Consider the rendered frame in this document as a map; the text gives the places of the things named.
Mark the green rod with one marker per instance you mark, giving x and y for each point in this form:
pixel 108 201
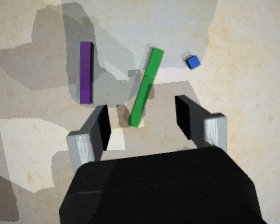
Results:
pixel 145 87

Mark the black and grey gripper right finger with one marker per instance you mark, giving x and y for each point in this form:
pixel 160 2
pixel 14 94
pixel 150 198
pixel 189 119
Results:
pixel 199 125

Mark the small blue cube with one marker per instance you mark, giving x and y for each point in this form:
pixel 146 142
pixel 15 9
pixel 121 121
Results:
pixel 193 62

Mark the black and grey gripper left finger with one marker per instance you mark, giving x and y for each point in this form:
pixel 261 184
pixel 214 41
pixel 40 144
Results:
pixel 87 144

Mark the purple rod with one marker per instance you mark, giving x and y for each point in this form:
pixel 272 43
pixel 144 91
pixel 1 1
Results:
pixel 85 72

